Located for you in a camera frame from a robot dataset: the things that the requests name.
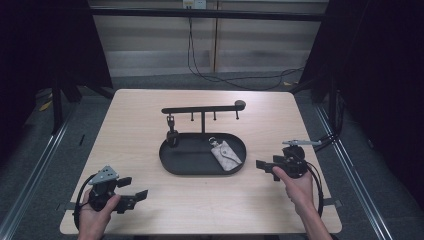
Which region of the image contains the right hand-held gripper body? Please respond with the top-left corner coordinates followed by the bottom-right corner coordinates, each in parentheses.
top-left (272, 139), bottom-right (323, 180)

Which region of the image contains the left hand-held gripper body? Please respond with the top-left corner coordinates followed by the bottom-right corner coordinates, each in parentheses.
top-left (86, 165), bottom-right (138, 215)

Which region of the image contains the grey patterned key pouch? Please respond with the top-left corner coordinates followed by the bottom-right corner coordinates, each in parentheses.
top-left (208, 136), bottom-right (244, 173)

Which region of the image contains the black key rack with tray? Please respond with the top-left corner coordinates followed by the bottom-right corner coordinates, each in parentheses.
top-left (158, 99), bottom-right (248, 177)

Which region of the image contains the black car key fob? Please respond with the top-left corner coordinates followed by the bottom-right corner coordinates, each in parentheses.
top-left (165, 113), bottom-right (180, 149)

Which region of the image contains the person's left hand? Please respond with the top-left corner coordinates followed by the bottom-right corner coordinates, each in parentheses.
top-left (77, 189), bottom-right (122, 240)

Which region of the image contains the person's right hand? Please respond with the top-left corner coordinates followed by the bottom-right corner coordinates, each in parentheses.
top-left (272, 165), bottom-right (315, 212)

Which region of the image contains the black metal stand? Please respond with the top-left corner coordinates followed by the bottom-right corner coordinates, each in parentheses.
top-left (50, 77), bottom-right (65, 136)

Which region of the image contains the yellow floor tape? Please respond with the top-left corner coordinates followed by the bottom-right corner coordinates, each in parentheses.
top-left (38, 99), bottom-right (54, 113)

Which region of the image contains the black curtain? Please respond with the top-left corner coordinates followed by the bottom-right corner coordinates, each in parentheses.
top-left (299, 0), bottom-right (424, 209)
top-left (0, 0), bottom-right (114, 168)

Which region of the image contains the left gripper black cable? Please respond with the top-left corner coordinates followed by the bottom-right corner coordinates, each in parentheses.
top-left (72, 173), bottom-right (98, 231)

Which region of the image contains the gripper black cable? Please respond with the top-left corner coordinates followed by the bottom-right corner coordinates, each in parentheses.
top-left (72, 173), bottom-right (98, 231)
top-left (305, 161), bottom-right (325, 218)

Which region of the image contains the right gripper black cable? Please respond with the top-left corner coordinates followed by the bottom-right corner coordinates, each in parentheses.
top-left (305, 161), bottom-right (325, 218)

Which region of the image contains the grey table strap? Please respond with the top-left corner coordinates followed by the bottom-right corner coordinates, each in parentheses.
top-left (323, 197), bottom-right (343, 208)
top-left (55, 201), bottom-right (78, 212)

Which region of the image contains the bundle of black floor cables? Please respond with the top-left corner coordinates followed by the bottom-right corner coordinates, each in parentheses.
top-left (311, 89), bottom-right (346, 153)

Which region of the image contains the aluminium floor rail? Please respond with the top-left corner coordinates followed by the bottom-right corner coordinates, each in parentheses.
top-left (314, 105), bottom-right (395, 240)
top-left (0, 99), bottom-right (78, 240)

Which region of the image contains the black hanging wall cable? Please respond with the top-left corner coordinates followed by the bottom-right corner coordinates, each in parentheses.
top-left (186, 16), bottom-right (305, 92)

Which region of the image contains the black horizontal frame bar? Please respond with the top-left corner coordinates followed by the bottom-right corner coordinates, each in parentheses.
top-left (89, 7), bottom-right (327, 23)

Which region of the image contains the white wall outlet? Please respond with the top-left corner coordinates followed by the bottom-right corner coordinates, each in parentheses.
top-left (182, 0), bottom-right (208, 10)

